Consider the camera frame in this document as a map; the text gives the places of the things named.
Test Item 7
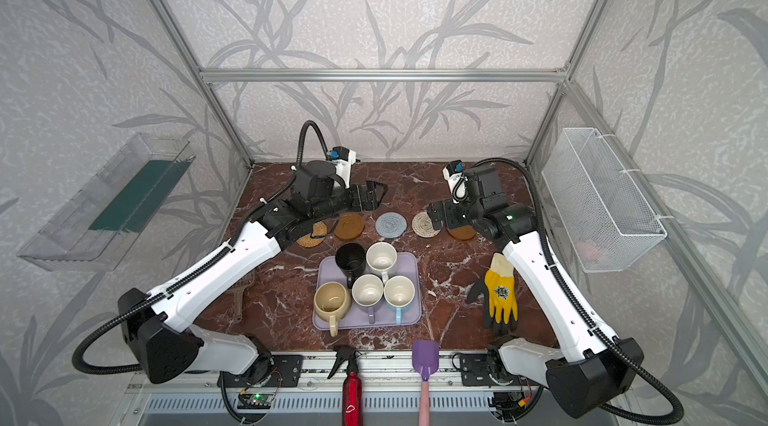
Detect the clear wall shelf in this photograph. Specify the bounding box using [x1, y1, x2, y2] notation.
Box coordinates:
[18, 134, 196, 272]

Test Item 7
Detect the yellow black work glove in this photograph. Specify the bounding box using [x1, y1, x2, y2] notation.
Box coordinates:
[465, 253, 519, 337]

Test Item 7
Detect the black cup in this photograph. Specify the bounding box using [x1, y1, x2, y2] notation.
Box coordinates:
[335, 243, 367, 289]

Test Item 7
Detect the beige ceramic mug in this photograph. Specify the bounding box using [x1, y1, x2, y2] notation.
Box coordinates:
[313, 282, 352, 337]

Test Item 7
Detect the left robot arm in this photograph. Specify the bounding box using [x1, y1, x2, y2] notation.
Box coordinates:
[71, 120, 388, 384]

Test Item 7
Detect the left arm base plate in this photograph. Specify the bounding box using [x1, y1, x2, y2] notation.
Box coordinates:
[217, 354, 303, 389]

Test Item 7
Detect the white blue mug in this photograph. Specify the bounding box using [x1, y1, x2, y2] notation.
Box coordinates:
[384, 276, 416, 326]

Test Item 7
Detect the blue woven coaster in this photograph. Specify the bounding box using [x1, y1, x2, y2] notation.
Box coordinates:
[375, 212, 408, 239]

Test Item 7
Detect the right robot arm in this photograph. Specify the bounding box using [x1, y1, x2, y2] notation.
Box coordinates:
[427, 158, 685, 425]

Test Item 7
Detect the white wire basket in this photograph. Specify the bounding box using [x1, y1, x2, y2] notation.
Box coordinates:
[543, 128, 667, 273]

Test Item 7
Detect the white grey-handled mug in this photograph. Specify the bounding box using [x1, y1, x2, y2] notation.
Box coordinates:
[352, 274, 384, 325]

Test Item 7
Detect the purple pink-handled scoop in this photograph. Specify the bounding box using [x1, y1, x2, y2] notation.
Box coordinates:
[412, 340, 439, 426]

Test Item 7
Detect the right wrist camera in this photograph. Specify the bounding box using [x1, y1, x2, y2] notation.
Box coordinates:
[443, 160, 466, 204]

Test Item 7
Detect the red spray bottle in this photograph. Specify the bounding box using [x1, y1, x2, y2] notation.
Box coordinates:
[327, 345, 363, 426]

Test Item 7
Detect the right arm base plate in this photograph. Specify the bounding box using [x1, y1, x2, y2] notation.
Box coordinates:
[453, 352, 538, 387]

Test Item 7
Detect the woven rattan coaster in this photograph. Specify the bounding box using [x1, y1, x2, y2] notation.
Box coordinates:
[297, 222, 328, 249]

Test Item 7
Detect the pink item in basket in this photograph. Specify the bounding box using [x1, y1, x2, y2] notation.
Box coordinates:
[576, 240, 604, 264]

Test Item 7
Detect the green-lit circuit board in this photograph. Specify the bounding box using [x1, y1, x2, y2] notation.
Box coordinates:
[237, 389, 277, 411]

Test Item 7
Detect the lilac plastic tray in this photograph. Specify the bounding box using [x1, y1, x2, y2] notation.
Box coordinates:
[311, 251, 424, 332]

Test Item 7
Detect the white speckled mug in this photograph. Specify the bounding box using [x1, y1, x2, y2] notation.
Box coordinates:
[366, 242, 398, 284]

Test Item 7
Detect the brown wooden coaster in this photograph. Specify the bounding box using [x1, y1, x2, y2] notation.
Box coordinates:
[334, 212, 365, 241]
[448, 226, 476, 241]

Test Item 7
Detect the right brown wooden coaster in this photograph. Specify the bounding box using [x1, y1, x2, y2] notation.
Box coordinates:
[448, 226, 476, 241]

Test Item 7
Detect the left brown wooden coaster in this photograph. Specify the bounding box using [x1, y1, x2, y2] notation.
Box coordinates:
[334, 212, 365, 241]

